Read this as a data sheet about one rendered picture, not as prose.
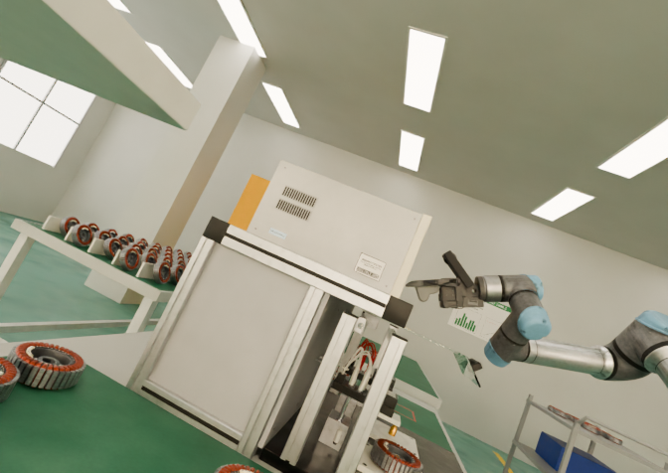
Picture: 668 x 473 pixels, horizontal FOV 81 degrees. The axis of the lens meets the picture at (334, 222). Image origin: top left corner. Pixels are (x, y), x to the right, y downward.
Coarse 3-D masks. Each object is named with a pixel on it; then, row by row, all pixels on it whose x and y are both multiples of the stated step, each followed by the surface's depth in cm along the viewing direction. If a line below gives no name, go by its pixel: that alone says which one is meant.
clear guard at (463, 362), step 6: (408, 330) 108; (420, 336) 107; (432, 342) 107; (438, 342) 125; (450, 348) 115; (456, 354) 120; (462, 354) 107; (456, 360) 126; (462, 360) 113; (468, 360) 104; (462, 366) 118; (468, 366) 106; (462, 372) 123; (468, 372) 111; (468, 378) 115; (474, 378) 104
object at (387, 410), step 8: (336, 384) 88; (344, 384) 89; (344, 392) 87; (352, 392) 87; (392, 392) 92; (360, 400) 86; (384, 400) 86; (392, 400) 86; (344, 408) 87; (384, 408) 85; (392, 408) 85; (384, 416) 85; (392, 416) 85; (400, 416) 90; (400, 424) 85
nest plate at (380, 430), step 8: (376, 424) 112; (384, 424) 115; (376, 432) 105; (384, 432) 108; (400, 432) 115; (392, 440) 104; (400, 440) 107; (408, 440) 110; (408, 448) 104; (416, 448) 107
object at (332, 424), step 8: (328, 416) 86; (336, 416) 89; (344, 416) 91; (328, 424) 86; (336, 424) 86; (344, 424) 86; (328, 432) 86; (344, 432) 85; (320, 440) 85; (328, 440) 85; (336, 448) 85
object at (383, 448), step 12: (384, 444) 86; (396, 444) 90; (372, 456) 85; (384, 456) 83; (396, 456) 82; (408, 456) 88; (384, 468) 82; (396, 468) 81; (408, 468) 81; (420, 468) 83
